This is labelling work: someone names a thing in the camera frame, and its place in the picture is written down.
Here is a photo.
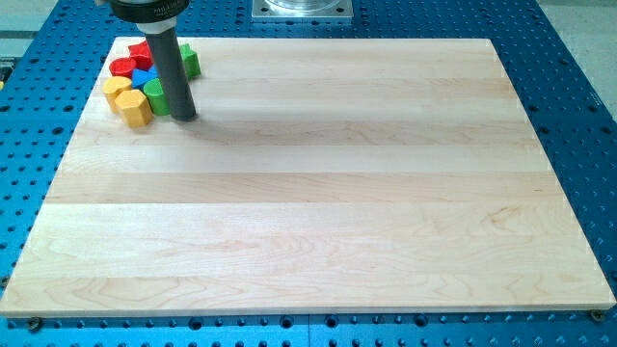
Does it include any red cylinder block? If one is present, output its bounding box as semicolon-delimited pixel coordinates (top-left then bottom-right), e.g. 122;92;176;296
109;57;137;79

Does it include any yellow hexagon block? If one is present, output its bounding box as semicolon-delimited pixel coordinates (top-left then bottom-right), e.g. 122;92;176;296
115;90;153;128

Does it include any yellow heart block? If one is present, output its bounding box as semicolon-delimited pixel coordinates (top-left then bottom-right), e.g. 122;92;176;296
101;76;132;114

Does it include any light wooden board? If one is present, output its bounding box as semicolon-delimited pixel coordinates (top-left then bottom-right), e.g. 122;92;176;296
1;38;615;317

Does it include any green star block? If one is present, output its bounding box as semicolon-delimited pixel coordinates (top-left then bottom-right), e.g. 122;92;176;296
179;43;201;80

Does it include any blue perforated table plate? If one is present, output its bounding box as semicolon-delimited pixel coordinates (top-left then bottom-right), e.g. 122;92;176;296
1;1;616;346

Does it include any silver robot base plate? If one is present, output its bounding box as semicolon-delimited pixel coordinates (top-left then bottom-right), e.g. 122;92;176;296
252;0;354;20

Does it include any blue triangle block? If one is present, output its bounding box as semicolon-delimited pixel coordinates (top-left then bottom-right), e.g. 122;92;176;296
131;66;158;90

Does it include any board stop screw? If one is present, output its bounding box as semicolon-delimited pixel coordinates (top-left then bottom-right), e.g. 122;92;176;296
26;317;43;333
589;309;605;323

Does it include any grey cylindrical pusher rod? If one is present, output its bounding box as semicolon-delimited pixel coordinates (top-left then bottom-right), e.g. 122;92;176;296
138;17;197;121

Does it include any red star block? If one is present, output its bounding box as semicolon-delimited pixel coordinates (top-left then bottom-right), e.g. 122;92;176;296
128;40;153;70

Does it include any green cylinder block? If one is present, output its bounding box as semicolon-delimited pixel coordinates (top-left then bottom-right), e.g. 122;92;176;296
143;78;170;116

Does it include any right board stop screw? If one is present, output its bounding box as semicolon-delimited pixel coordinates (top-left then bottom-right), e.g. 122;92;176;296
589;309;605;323

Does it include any left board stop screw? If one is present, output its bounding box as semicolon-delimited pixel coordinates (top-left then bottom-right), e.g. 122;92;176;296
26;317;43;333

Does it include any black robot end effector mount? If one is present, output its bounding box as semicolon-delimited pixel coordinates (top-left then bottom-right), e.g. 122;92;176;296
94;0;190;24

